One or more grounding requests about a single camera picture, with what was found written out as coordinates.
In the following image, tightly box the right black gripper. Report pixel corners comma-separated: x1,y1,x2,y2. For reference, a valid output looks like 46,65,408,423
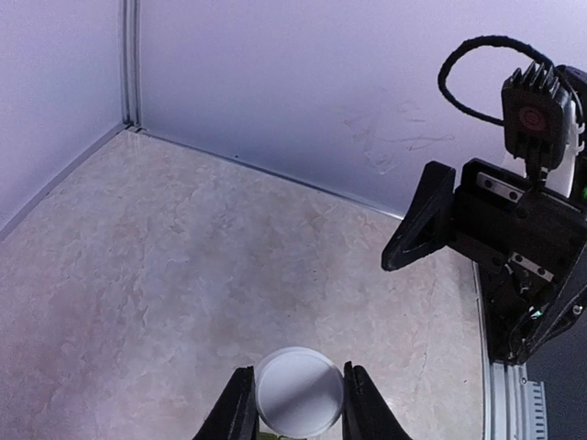
381,159,586,364

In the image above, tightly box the aluminium front rail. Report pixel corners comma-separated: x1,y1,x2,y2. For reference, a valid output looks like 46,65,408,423
472,264,548,440

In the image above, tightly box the white pill bottle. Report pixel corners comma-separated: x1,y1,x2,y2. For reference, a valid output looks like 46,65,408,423
254,346,344,439

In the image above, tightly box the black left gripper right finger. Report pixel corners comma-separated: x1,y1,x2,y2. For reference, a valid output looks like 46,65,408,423
342,361,411,440

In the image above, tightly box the right aluminium frame post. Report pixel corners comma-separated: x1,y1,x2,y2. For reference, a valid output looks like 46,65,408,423
120,0,142,131

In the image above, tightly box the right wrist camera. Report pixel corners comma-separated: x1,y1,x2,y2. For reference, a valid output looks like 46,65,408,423
501,62,586,200

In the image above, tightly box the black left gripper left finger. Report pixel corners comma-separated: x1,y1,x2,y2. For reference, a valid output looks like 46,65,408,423
193,366,255,440

